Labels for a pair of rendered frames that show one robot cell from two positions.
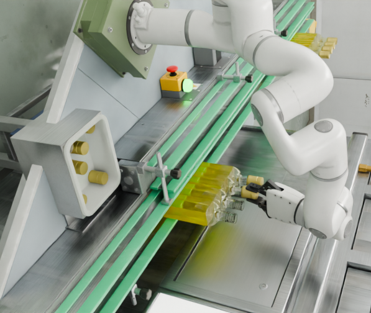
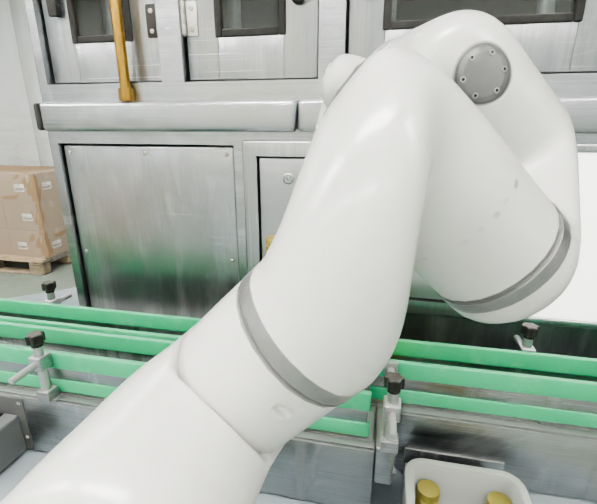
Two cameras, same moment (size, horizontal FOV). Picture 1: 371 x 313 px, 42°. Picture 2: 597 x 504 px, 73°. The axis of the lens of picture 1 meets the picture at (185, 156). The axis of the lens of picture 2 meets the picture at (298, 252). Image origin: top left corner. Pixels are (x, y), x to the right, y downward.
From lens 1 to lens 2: 0.99 m
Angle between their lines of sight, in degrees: 39
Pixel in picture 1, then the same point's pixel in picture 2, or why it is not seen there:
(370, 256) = (324, 45)
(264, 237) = not seen: hidden behind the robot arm
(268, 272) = not seen: hidden behind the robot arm
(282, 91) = (528, 225)
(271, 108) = (576, 242)
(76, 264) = (578, 446)
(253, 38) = (276, 435)
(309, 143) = (544, 103)
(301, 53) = (414, 194)
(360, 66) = not seen: outside the picture
